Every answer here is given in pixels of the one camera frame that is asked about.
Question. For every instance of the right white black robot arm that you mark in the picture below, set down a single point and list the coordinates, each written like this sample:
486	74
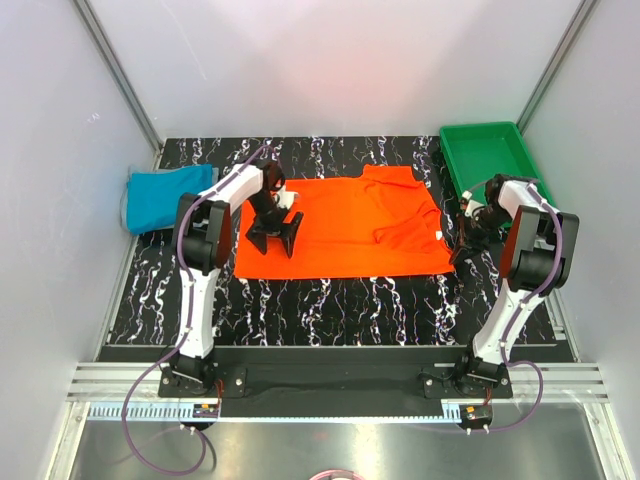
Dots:
536	260

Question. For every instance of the white slotted cable duct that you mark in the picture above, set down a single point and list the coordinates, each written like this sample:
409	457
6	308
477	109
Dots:
177	411

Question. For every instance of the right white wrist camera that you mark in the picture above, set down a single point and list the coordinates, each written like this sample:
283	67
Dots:
468	205

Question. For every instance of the orange black connector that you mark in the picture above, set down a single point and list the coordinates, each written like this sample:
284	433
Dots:
477	413
206	410

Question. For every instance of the orange t shirt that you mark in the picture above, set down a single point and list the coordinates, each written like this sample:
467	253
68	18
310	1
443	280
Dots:
383	223

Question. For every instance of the right orange black connector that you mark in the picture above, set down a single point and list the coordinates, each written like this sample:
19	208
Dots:
477	413

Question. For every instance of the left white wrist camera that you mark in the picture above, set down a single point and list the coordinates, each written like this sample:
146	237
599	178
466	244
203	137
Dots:
285	199

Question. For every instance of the black marbled table mat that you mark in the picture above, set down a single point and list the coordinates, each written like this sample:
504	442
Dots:
444	309

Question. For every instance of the aluminium frame rail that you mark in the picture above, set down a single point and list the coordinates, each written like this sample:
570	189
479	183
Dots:
560	382

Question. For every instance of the folded teal t shirt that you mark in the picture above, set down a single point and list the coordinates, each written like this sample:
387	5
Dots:
150	200

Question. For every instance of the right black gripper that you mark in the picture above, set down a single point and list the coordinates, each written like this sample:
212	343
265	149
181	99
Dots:
461	251

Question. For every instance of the left orange black connector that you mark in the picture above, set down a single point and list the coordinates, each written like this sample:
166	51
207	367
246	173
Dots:
206	410

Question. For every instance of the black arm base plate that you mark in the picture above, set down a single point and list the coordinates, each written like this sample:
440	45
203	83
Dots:
431	371

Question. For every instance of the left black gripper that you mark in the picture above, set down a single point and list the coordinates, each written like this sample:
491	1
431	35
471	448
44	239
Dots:
258	235

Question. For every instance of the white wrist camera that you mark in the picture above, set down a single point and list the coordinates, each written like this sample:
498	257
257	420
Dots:
285	199
468	205

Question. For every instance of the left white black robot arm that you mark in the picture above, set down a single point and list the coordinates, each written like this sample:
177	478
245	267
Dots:
202	240

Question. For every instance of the green plastic tray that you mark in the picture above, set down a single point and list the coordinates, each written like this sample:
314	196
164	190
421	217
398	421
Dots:
475	153

